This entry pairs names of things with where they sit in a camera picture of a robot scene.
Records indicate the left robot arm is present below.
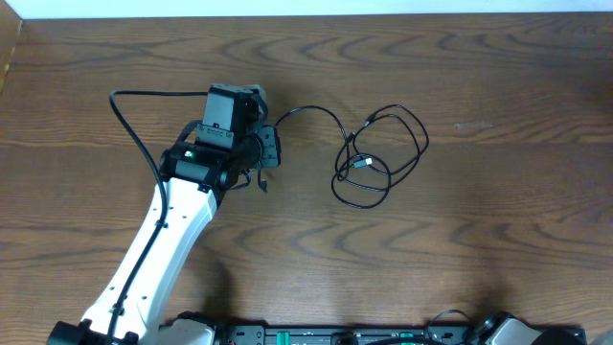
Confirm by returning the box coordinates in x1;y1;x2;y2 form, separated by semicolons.
47;83;281;344

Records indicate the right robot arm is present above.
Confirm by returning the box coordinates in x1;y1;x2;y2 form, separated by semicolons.
466;311;587;345

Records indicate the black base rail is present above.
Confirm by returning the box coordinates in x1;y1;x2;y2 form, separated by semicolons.
157;310;588;345

